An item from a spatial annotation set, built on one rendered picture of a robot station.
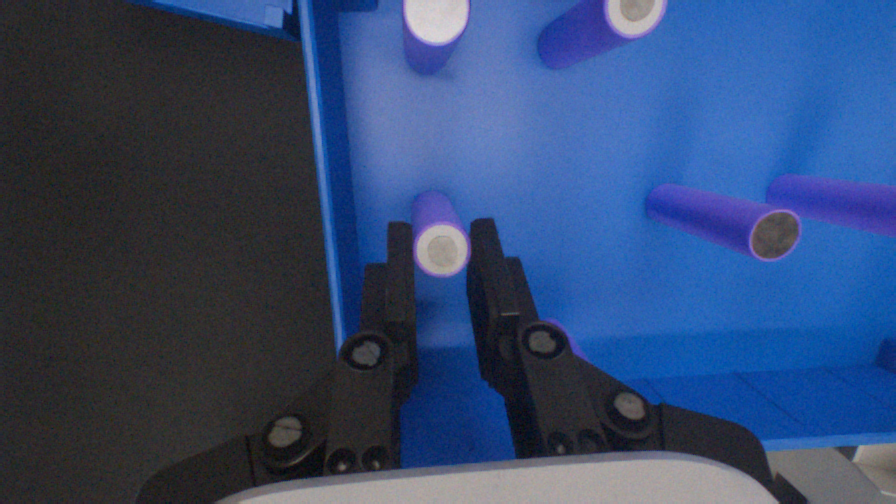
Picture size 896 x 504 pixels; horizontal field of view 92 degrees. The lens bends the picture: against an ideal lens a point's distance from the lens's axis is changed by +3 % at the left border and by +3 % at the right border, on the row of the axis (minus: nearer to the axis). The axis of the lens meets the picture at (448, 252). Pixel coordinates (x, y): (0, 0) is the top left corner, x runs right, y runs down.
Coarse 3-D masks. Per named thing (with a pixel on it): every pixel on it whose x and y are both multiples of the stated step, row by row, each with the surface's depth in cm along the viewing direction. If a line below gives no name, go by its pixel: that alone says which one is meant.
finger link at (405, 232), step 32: (384, 288) 11; (384, 320) 11; (416, 352) 11; (320, 384) 9; (416, 384) 12; (288, 416) 9; (320, 416) 9; (256, 448) 8; (288, 448) 8; (320, 448) 8
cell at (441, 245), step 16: (432, 192) 18; (416, 208) 16; (432, 208) 14; (448, 208) 15; (416, 224) 14; (432, 224) 12; (448, 224) 13; (416, 240) 13; (432, 240) 13; (448, 240) 12; (464, 240) 13; (416, 256) 13; (432, 256) 13; (448, 256) 13; (464, 256) 13; (432, 272) 13; (448, 272) 13
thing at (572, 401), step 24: (528, 336) 10; (552, 336) 10; (528, 360) 9; (552, 360) 9; (576, 360) 9; (528, 384) 9; (552, 384) 9; (576, 384) 9; (528, 408) 9; (552, 408) 8; (576, 408) 8; (528, 432) 10; (552, 432) 8; (576, 432) 8; (600, 432) 8; (528, 456) 10; (552, 456) 8
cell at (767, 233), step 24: (672, 192) 18; (696, 192) 17; (672, 216) 18; (696, 216) 16; (720, 216) 15; (744, 216) 14; (768, 216) 14; (792, 216) 14; (720, 240) 15; (744, 240) 14; (768, 240) 14; (792, 240) 14
